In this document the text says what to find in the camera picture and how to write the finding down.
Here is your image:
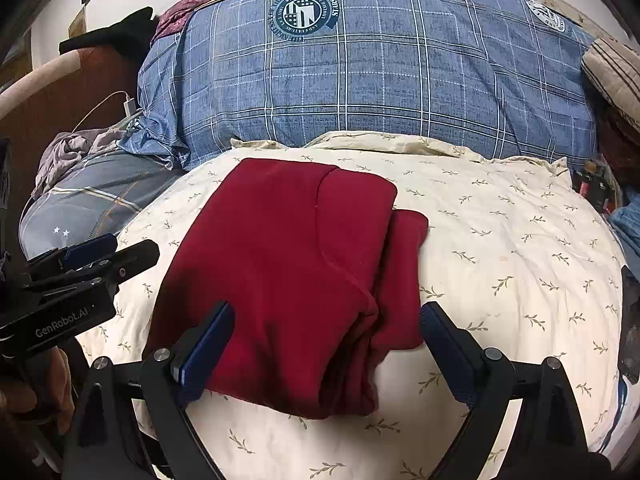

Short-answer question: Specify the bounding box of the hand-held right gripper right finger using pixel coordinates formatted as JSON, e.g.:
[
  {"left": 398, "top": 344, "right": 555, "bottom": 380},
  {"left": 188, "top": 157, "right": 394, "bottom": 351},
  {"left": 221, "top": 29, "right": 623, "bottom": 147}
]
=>
[{"left": 419, "top": 301, "right": 613, "bottom": 480}]

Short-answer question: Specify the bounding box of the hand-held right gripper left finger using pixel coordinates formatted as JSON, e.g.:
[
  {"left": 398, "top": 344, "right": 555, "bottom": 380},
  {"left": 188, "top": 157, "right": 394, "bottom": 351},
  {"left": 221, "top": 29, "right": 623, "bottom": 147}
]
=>
[{"left": 62, "top": 301, "right": 236, "bottom": 480}]

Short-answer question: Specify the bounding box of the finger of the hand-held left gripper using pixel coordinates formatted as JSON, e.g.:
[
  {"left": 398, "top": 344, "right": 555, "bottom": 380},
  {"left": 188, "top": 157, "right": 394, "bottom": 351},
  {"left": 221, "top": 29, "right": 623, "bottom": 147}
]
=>
[
  {"left": 25, "top": 233, "right": 119, "bottom": 281},
  {"left": 22, "top": 239, "right": 161, "bottom": 306}
]

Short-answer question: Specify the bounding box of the red garment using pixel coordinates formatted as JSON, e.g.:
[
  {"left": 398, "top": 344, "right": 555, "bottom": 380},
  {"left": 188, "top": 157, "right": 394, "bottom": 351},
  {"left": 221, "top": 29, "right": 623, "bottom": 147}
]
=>
[{"left": 142, "top": 158, "right": 430, "bottom": 420}]

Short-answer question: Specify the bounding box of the person's left hand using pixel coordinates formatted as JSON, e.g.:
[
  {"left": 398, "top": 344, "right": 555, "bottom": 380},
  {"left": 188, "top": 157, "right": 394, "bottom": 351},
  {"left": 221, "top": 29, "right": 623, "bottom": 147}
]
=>
[{"left": 0, "top": 347, "right": 75, "bottom": 437}]

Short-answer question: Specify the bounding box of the grey-blue star-print pillow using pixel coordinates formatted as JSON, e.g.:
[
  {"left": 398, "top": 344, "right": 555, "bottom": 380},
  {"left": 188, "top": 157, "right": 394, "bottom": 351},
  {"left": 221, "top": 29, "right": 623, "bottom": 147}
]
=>
[{"left": 19, "top": 152, "right": 188, "bottom": 261}]

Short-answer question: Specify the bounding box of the lilac crumpled cloth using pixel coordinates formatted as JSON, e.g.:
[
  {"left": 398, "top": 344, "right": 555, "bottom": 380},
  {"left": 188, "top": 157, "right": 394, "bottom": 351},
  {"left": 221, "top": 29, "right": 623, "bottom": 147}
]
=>
[{"left": 32, "top": 127, "right": 133, "bottom": 198}]

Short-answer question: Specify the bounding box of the cream leaf-print blanket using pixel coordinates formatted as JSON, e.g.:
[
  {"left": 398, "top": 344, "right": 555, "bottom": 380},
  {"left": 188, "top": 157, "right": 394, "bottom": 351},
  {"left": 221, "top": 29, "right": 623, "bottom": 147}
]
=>
[{"left": 75, "top": 131, "right": 632, "bottom": 480}]

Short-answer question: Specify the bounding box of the brown wooden headboard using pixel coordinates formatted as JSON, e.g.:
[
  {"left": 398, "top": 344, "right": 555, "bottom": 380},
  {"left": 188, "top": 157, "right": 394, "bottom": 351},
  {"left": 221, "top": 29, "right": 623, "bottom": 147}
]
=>
[{"left": 0, "top": 42, "right": 151, "bottom": 201}]

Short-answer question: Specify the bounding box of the dark grey cloth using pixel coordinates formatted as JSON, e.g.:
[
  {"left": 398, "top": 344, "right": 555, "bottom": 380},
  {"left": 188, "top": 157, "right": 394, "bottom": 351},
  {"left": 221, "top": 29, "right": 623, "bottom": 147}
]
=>
[{"left": 619, "top": 265, "right": 640, "bottom": 378}]

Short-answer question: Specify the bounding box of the light blue cloth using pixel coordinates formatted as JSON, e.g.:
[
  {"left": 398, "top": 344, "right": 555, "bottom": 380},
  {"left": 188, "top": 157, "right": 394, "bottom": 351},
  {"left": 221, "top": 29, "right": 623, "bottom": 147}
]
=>
[{"left": 609, "top": 205, "right": 640, "bottom": 266}]

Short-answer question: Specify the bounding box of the small red packet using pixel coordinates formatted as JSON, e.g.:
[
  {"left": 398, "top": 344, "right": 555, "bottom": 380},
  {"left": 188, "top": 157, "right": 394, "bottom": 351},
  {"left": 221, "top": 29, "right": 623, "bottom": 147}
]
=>
[{"left": 572, "top": 157, "right": 621, "bottom": 211}]

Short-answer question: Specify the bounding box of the black cloth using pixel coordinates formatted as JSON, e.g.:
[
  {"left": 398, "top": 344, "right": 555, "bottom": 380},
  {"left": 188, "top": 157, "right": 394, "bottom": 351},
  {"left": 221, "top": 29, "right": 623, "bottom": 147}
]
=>
[{"left": 59, "top": 6, "right": 161, "bottom": 58}]

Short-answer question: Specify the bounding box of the maroon cloth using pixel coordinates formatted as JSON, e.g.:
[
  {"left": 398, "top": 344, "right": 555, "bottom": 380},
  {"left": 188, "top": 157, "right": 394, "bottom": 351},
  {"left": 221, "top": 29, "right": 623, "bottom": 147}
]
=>
[{"left": 152, "top": 0, "right": 233, "bottom": 41}]

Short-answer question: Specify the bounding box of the dark brown cloth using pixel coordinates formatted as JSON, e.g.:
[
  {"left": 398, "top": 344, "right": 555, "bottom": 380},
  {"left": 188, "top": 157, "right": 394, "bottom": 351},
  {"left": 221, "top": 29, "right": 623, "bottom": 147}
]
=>
[{"left": 592, "top": 95, "right": 640, "bottom": 186}]

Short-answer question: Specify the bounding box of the blue plaid quilt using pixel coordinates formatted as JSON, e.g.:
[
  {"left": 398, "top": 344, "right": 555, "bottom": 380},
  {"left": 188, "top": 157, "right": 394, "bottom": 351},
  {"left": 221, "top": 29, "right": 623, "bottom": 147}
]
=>
[{"left": 120, "top": 0, "right": 601, "bottom": 171}]

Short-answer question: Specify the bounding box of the beige striped pillow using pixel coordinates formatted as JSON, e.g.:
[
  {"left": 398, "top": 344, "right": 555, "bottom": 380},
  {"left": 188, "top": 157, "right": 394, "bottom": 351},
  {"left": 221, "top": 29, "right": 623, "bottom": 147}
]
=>
[{"left": 581, "top": 37, "right": 640, "bottom": 128}]

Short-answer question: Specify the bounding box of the white cable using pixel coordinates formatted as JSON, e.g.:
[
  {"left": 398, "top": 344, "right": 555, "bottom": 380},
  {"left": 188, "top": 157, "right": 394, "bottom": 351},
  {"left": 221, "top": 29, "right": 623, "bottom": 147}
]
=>
[{"left": 70, "top": 91, "right": 127, "bottom": 135}]

